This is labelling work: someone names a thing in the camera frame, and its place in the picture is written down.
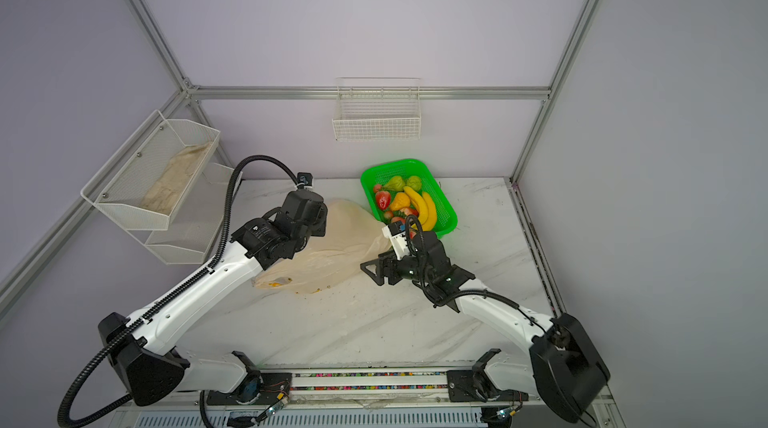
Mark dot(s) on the yellow fake banana bunch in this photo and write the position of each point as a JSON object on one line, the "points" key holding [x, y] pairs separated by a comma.
{"points": [[426, 207]]}

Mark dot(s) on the upper white mesh shelf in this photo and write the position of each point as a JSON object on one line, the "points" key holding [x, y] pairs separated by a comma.
{"points": [[117, 189]]}

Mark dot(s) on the beige plastic bag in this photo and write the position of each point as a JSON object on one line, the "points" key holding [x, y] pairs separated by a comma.
{"points": [[352, 237]]}

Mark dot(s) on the green fake round fruit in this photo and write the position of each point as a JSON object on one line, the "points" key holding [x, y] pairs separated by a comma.
{"points": [[415, 183]]}

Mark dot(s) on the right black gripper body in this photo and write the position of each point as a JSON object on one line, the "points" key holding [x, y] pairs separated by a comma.
{"points": [[410, 269]]}

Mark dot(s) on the white wire wall basket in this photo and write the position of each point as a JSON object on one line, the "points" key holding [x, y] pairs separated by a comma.
{"points": [[377, 109]]}

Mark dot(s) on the red fake strawberry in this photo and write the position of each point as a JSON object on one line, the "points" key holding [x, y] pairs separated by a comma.
{"points": [[383, 200]]}

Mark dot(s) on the folded beige bags in shelf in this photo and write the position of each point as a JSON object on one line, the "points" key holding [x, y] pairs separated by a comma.
{"points": [[166, 192]]}

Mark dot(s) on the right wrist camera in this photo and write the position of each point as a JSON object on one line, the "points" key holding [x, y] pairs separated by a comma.
{"points": [[399, 238]]}

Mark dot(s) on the white mesh shelf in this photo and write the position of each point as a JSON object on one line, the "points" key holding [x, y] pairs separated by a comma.
{"points": [[193, 231], [117, 189]]}

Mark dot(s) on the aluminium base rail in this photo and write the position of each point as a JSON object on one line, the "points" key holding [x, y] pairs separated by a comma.
{"points": [[374, 397]]}

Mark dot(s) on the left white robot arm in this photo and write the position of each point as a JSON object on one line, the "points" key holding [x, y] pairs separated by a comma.
{"points": [[149, 362]]}

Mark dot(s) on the lower white mesh shelf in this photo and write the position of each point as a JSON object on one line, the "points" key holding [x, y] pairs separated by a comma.
{"points": [[193, 231]]}

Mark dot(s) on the orange fake mango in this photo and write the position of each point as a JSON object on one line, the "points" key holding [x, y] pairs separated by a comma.
{"points": [[400, 202]]}

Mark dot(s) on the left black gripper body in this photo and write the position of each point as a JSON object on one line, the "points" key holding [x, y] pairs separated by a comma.
{"points": [[318, 230]]}

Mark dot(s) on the green fake pear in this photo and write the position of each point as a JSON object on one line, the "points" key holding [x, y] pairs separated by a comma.
{"points": [[396, 183]]}

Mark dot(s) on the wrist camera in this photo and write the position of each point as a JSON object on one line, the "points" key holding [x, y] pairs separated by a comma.
{"points": [[304, 180], [399, 238]]}

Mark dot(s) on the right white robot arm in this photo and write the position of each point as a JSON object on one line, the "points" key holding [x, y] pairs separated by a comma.
{"points": [[565, 369]]}

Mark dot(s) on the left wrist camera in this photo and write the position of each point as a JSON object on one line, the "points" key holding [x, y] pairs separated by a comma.
{"points": [[304, 180]]}

